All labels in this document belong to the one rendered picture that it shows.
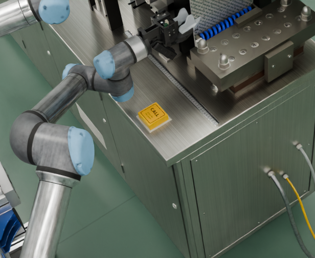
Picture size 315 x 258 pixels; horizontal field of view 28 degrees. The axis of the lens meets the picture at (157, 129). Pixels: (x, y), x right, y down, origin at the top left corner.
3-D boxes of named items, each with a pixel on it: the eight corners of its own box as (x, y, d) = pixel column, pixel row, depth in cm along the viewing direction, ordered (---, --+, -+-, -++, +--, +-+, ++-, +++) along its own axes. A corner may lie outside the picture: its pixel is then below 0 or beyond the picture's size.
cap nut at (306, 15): (297, 17, 202) (297, 6, 199) (306, 12, 203) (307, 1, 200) (305, 23, 200) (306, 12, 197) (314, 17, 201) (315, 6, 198)
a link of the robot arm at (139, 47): (138, 67, 192) (124, 52, 196) (151, 60, 193) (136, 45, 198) (134, 49, 186) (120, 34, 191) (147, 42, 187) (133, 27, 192)
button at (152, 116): (138, 116, 203) (137, 112, 201) (156, 106, 204) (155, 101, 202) (150, 130, 199) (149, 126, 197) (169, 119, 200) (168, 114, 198)
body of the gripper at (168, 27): (180, 20, 189) (146, 39, 186) (183, 41, 196) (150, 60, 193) (165, 7, 193) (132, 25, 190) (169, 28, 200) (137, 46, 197)
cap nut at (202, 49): (195, 49, 199) (193, 39, 196) (204, 44, 200) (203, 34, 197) (201, 56, 197) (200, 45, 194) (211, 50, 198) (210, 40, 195)
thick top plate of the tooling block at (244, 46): (191, 62, 204) (189, 49, 200) (288, 6, 215) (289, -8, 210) (221, 91, 195) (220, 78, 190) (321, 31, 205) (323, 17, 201)
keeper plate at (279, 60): (264, 79, 204) (264, 55, 195) (288, 64, 207) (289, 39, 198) (269, 83, 203) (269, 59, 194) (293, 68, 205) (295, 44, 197)
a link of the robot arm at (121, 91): (106, 82, 206) (99, 58, 198) (138, 87, 203) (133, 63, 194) (97, 100, 202) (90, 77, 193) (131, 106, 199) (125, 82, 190)
